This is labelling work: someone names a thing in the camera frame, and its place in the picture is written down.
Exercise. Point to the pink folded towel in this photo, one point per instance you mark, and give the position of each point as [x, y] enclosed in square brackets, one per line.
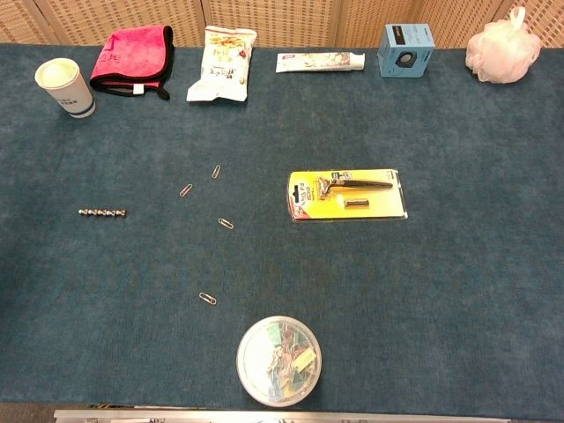
[132, 55]

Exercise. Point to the white snack bag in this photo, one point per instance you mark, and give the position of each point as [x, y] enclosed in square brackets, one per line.
[222, 61]

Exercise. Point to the light blue speaker box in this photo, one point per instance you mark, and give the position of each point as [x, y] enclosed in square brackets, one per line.
[405, 50]

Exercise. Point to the metal paper clip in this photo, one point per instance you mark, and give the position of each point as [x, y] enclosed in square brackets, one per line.
[207, 298]
[186, 190]
[225, 223]
[216, 172]

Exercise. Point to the beaded metal chain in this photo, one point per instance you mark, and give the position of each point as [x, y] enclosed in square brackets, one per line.
[102, 212]

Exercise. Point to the woven rattan folding screen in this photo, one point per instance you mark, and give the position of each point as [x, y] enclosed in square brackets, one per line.
[282, 20]

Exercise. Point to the yellow razor blister pack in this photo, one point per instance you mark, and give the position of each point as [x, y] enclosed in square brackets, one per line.
[352, 207]

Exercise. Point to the aluminium frame rail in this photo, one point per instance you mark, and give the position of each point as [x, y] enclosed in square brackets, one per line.
[282, 416]

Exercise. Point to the pale pink bath loofah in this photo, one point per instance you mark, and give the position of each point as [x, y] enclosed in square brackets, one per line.
[502, 53]

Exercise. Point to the white paper cup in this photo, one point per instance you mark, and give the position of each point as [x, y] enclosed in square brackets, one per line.
[68, 90]

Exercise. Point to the round clear clip container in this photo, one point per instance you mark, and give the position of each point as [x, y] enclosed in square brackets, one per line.
[279, 361]

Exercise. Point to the white toothpaste tube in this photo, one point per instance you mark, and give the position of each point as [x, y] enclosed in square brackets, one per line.
[317, 62]

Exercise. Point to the blue felt table cover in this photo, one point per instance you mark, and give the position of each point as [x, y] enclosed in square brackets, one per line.
[396, 286]

